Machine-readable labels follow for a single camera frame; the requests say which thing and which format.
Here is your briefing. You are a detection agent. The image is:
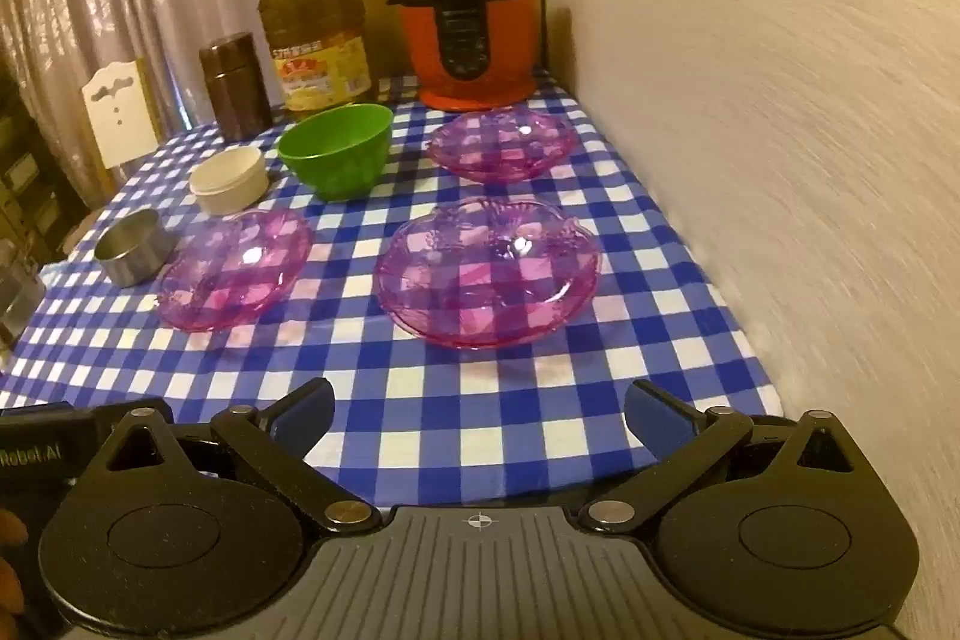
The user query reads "person's left hand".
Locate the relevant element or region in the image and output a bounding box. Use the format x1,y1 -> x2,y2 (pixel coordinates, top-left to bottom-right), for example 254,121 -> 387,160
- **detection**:
0,511 -> 31,615

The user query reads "brown metal canister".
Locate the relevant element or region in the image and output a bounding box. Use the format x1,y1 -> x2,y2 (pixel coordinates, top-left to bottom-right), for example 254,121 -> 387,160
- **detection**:
199,31 -> 275,142

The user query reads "purple glass plate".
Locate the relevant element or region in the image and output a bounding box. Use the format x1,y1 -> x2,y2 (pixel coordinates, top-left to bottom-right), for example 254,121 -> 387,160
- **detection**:
427,111 -> 580,185
156,206 -> 314,333

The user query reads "blue checkered tablecloth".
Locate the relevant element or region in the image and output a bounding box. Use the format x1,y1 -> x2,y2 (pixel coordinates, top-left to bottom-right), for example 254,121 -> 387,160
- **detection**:
0,70 -> 788,513

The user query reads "white wooden chair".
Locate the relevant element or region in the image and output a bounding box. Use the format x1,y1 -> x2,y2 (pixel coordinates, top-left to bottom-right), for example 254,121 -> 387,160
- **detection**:
64,56 -> 164,251

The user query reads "small steel bowl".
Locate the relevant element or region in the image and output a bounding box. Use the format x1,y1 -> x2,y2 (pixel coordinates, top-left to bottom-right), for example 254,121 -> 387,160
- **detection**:
94,209 -> 177,289

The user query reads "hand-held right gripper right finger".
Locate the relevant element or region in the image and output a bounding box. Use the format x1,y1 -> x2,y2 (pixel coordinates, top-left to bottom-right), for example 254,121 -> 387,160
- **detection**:
579,379 -> 871,534

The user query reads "dark slatted rack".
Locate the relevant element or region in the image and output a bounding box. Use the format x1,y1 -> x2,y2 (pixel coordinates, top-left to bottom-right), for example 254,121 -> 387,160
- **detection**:
0,62 -> 91,266

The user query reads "pink heart-shaped plastic dish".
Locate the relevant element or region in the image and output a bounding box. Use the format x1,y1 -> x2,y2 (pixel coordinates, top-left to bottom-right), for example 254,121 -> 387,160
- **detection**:
373,196 -> 602,350

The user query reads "red electric pressure cooker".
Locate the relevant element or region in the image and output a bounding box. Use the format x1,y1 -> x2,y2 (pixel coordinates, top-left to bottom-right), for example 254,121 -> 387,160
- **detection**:
386,0 -> 552,110

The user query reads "white bowl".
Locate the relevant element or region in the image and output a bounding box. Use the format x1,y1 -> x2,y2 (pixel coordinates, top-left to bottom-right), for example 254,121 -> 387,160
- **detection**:
187,147 -> 269,216

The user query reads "green plastic bowl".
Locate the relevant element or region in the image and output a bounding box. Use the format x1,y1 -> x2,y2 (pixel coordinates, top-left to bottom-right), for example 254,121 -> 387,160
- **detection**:
277,104 -> 395,202

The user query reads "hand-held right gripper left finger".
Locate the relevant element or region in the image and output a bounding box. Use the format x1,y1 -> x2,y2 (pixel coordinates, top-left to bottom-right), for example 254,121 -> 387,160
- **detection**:
97,376 -> 383,536

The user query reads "glass jar with metal clasp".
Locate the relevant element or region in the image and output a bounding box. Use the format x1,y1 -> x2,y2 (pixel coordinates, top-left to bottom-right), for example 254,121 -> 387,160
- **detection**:
0,239 -> 47,348

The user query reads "large cooking oil bottle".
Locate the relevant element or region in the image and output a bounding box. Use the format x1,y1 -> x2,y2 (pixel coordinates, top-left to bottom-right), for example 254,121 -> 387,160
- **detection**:
253,0 -> 374,112

